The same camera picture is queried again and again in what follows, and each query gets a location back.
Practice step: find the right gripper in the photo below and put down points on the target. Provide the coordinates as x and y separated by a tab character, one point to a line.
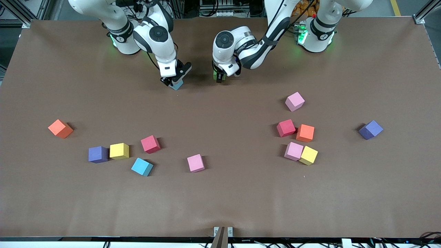
171	81

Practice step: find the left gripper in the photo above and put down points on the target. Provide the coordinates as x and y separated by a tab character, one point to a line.
218	76

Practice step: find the green foam cube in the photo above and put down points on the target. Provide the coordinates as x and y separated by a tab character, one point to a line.
214	75

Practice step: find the light blue foam cube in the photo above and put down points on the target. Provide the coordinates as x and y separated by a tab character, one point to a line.
176	86
142	166

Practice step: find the crimson foam cube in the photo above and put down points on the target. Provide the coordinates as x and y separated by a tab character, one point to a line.
286	128
150	144

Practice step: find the light pink foam cube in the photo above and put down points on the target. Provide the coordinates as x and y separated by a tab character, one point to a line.
293	151
295	101

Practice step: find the orange foam cube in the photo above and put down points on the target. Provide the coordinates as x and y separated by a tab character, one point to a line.
305	133
60	128

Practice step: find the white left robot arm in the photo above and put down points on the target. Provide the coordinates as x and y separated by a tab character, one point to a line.
248	38

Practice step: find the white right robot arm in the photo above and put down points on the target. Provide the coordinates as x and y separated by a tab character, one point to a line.
117	17

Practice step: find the background equipment rack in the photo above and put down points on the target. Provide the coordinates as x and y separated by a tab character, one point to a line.
241	8

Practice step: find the yellow foam cube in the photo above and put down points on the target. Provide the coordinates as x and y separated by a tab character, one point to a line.
119	151
309	155

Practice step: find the small green-lit controller box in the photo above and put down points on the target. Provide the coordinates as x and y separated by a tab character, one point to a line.
299	31

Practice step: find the purple foam cube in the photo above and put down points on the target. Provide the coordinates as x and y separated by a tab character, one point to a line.
98	154
370	130

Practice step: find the bag of orange items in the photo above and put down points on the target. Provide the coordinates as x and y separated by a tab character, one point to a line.
303	10

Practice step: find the small white block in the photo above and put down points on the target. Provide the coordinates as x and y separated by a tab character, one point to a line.
346	244

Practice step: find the aluminium frame profile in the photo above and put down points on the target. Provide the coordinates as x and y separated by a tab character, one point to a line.
422	17
24	19

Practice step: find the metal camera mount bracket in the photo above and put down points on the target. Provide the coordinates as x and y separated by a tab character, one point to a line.
220	239

